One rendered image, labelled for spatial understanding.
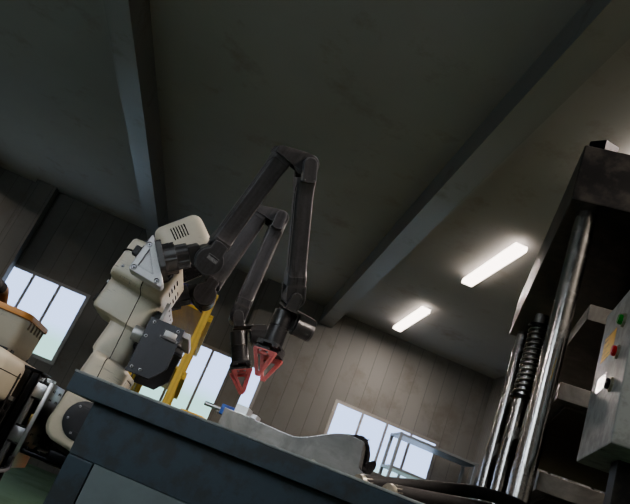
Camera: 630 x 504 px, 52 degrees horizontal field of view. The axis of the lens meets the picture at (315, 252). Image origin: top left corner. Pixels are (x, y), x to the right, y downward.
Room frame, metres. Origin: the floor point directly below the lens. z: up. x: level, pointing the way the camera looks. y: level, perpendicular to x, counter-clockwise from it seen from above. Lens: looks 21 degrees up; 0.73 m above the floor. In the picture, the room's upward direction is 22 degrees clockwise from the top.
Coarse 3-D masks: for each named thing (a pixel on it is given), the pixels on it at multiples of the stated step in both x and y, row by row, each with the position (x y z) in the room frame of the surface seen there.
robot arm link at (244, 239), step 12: (252, 216) 2.10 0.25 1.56; (264, 216) 2.10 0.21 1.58; (288, 216) 2.10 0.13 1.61; (252, 228) 2.10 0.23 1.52; (240, 240) 2.10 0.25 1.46; (252, 240) 2.12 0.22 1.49; (228, 252) 2.10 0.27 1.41; (240, 252) 2.10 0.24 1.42; (228, 264) 2.10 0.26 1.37; (216, 276) 2.10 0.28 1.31; (228, 276) 2.13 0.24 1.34; (204, 288) 2.08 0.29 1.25; (216, 288) 2.11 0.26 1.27; (204, 300) 2.08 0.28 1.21
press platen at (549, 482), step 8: (536, 480) 1.69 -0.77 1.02; (544, 480) 1.67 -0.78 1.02; (552, 480) 1.67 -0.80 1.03; (560, 480) 1.66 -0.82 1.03; (536, 488) 1.68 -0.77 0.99; (544, 488) 1.67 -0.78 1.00; (552, 488) 1.67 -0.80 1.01; (560, 488) 1.66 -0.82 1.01; (568, 488) 1.66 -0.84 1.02; (576, 488) 1.65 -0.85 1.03; (584, 488) 1.65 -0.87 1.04; (536, 496) 1.78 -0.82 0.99; (552, 496) 1.68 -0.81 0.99; (560, 496) 1.66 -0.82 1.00; (568, 496) 1.66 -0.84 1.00; (576, 496) 1.65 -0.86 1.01; (584, 496) 1.65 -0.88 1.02; (592, 496) 1.64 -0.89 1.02; (600, 496) 1.64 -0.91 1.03
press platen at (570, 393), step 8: (560, 384) 1.68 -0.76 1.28; (568, 384) 1.67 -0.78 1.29; (560, 392) 1.68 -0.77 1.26; (568, 392) 1.67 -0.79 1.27; (576, 392) 1.67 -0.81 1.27; (584, 392) 1.66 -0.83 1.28; (560, 400) 1.68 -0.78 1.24; (568, 400) 1.67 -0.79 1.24; (576, 400) 1.67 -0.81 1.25; (584, 400) 1.66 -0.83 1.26; (552, 408) 1.79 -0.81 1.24; (560, 408) 1.75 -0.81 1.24; (584, 408) 1.67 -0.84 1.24; (552, 416) 1.87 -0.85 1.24; (520, 432) 2.32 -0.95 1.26
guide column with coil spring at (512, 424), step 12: (540, 336) 2.35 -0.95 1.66; (540, 348) 2.35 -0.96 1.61; (528, 360) 2.36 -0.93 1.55; (528, 372) 2.35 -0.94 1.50; (516, 408) 2.35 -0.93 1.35; (516, 420) 2.35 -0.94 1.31; (516, 432) 2.35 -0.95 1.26; (504, 444) 2.36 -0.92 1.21; (516, 444) 2.35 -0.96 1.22; (504, 456) 2.35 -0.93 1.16; (504, 468) 2.35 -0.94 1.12; (492, 480) 2.38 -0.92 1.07; (504, 480) 2.35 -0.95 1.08; (504, 492) 2.35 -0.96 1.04
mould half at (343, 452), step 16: (224, 416) 1.74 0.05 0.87; (240, 416) 1.73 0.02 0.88; (256, 432) 1.71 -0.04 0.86; (272, 432) 1.70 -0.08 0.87; (288, 448) 1.68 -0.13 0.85; (304, 448) 1.67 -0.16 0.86; (320, 448) 1.66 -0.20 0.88; (336, 448) 1.65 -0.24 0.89; (352, 448) 1.64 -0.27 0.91; (336, 464) 1.65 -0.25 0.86; (352, 464) 1.64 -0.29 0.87
